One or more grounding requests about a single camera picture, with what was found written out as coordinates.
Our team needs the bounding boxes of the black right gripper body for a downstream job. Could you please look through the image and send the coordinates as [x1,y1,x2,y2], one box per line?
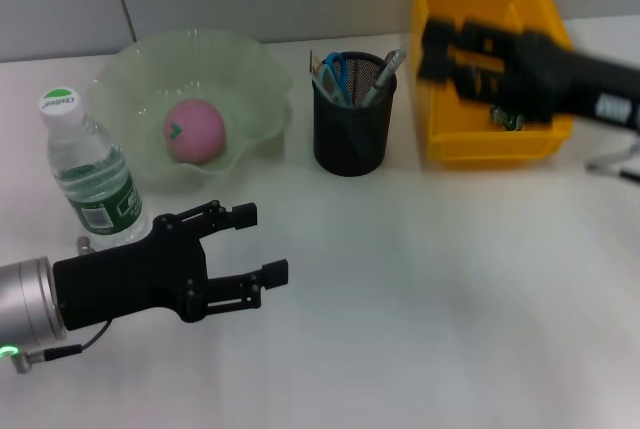
[499,23,640,131]

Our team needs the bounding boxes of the transparent plastic ruler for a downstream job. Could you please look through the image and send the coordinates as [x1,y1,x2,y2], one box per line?
[308,48,334,100]

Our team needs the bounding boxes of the blue scissors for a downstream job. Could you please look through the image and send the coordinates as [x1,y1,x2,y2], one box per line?
[319,52,352,103]

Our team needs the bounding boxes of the grey silver pen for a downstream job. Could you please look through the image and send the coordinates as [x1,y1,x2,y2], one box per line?
[362,46,409,108]

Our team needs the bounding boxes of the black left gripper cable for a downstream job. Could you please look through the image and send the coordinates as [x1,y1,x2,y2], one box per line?
[24,318,111,364]

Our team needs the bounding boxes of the yellow plastic bin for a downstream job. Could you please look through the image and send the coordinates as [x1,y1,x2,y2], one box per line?
[409,0,576,170]

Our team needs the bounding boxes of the translucent green wavy fruit plate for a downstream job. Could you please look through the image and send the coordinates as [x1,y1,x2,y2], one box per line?
[87,28,294,193]

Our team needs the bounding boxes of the pink toy peach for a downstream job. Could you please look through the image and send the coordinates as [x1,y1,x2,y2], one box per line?
[162,98,227,166]

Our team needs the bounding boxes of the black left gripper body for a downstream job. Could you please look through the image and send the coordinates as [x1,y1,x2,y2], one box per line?
[52,213,211,331]

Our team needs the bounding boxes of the clear water bottle green label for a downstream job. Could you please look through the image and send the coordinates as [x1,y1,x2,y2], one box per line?
[38,86,150,249]

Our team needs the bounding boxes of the black mesh pen holder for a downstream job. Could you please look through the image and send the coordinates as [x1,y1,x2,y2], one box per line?
[311,51,399,178]

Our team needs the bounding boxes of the green plastic wrapper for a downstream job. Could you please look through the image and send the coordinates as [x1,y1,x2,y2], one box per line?
[489,103,525,132]

